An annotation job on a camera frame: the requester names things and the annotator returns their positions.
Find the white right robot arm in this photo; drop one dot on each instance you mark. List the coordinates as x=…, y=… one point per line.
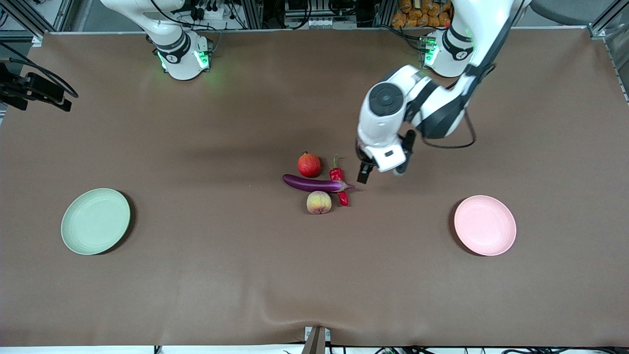
x=182, y=64

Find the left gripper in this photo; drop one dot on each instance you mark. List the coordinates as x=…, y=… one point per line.
x=364, y=170

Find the aluminium frame profile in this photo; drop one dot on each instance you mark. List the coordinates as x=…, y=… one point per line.
x=29, y=19
x=602, y=27

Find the yellow pink peach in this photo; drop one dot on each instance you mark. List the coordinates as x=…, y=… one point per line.
x=319, y=202

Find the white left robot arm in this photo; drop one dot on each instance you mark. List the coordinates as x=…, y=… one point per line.
x=385, y=101

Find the aluminium frame post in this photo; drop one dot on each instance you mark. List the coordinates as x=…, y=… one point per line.
x=385, y=12
x=253, y=12

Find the red chili pepper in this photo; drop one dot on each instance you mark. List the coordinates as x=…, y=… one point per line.
x=337, y=174

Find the white power strip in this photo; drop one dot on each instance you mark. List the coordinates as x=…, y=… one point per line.
x=211, y=12

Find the purple eggplant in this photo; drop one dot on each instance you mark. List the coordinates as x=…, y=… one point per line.
x=309, y=183

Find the light green plate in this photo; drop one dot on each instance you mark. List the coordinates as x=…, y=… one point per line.
x=96, y=221

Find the red pomegranate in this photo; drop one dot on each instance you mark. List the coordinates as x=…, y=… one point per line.
x=309, y=165

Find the pink plate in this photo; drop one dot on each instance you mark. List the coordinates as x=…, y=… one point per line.
x=485, y=225

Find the pile of orange toys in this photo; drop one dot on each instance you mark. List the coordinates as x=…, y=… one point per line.
x=422, y=14

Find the brown table mat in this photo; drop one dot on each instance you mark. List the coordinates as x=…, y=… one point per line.
x=245, y=123

